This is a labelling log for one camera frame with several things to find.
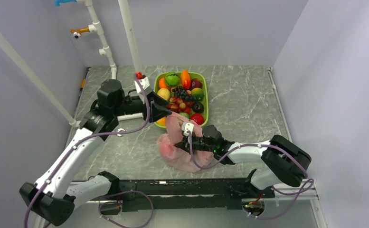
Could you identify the steel wrench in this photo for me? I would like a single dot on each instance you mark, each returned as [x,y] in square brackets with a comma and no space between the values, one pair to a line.
[120,132]

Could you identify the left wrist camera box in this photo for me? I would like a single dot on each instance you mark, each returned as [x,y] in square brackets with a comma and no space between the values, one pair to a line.
[142,86]

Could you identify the blue pipe fitting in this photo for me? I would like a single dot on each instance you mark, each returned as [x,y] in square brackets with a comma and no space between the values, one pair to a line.
[58,3]

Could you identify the green plastic fruit tray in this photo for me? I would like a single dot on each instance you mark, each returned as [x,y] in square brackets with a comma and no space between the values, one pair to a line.
[177,105]

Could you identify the dark mangosteen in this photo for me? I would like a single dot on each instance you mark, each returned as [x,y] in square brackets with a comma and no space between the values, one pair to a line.
[198,107]

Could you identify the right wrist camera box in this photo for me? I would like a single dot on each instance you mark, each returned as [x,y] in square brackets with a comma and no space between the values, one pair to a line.
[187,129]

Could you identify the orange tangerine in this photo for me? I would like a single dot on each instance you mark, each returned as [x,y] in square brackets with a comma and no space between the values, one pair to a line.
[162,84]

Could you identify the yellow orange mango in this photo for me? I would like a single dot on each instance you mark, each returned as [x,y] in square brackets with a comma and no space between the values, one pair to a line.
[161,122]

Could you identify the orange handled tool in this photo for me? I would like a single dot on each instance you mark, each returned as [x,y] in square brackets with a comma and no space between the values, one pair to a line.
[82,84]

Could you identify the orange pipe valve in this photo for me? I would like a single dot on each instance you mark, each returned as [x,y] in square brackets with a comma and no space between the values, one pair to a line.
[77,33]

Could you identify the pink plastic bag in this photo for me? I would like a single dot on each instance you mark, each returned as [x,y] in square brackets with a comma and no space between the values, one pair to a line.
[172,155]

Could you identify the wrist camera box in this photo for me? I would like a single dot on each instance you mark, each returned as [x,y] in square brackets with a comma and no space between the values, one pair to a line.
[142,86]
[187,129]

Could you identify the small red apple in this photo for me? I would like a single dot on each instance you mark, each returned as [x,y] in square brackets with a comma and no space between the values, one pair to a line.
[197,118]

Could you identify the dark grape bunch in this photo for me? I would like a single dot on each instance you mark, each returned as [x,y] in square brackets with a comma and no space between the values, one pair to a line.
[185,95]

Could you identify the white pvc pipe frame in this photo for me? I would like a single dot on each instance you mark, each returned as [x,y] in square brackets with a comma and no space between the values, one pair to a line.
[95,27]

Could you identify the dark red apple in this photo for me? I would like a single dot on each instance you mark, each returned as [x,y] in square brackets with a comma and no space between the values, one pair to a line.
[195,83]

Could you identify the light green sugar apple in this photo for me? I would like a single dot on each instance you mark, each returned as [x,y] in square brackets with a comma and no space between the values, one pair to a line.
[185,115]

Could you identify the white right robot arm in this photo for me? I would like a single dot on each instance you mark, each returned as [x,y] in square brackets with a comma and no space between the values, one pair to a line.
[284,161]

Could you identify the orange papaya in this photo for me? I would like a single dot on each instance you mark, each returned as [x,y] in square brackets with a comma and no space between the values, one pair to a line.
[185,79]

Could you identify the yellow lemon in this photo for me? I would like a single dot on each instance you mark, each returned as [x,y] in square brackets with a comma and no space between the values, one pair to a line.
[164,93]

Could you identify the green yellow mango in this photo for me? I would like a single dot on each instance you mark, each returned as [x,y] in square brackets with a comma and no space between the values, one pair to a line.
[198,93]

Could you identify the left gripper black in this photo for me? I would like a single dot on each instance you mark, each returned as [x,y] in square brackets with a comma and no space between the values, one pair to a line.
[156,111]

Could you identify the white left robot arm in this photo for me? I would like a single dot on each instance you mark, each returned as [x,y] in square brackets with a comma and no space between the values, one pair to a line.
[52,197]

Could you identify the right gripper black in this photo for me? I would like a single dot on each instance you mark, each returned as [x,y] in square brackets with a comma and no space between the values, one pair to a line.
[185,145]

